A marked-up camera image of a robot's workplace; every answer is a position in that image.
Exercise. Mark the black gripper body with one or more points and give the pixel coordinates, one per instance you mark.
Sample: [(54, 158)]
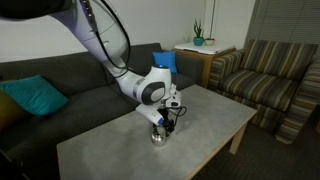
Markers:
[(165, 116)]

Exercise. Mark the teal cushion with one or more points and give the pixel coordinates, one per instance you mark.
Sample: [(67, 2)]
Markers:
[(33, 95)]

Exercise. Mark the small glass cup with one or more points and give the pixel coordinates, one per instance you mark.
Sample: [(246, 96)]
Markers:
[(158, 140)]

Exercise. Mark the wooden coffee table leg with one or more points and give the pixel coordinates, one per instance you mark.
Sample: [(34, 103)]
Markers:
[(238, 138)]

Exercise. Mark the wooden side table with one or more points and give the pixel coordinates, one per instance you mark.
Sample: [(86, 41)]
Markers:
[(208, 61)]

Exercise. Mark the striped armchair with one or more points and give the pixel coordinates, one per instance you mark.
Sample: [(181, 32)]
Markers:
[(263, 86)]

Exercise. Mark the dark grey sofa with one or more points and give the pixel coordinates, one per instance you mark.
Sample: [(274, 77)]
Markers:
[(66, 100)]

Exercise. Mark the window blinds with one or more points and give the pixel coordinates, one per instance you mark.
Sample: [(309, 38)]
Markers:
[(286, 23)]

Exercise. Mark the white tray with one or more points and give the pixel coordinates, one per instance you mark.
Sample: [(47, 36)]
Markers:
[(208, 48)]

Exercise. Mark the small white plant pot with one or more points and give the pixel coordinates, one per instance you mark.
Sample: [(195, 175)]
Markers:
[(209, 42)]

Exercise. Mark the teal pot with plant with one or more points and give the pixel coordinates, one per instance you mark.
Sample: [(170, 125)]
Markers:
[(198, 40)]

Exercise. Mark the white tissue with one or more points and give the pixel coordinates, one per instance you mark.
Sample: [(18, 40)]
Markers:
[(173, 87)]

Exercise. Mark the yellow-brown cushion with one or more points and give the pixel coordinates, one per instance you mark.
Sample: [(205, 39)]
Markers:
[(8, 111)]

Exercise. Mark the blue cushion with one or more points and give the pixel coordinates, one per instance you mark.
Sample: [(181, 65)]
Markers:
[(166, 60)]

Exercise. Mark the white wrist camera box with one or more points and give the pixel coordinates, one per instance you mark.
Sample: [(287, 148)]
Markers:
[(173, 102)]

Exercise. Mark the silver bottle lid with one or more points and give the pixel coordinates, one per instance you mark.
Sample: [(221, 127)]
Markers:
[(161, 133)]

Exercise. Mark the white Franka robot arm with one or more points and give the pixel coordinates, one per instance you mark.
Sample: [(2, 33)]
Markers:
[(100, 36)]

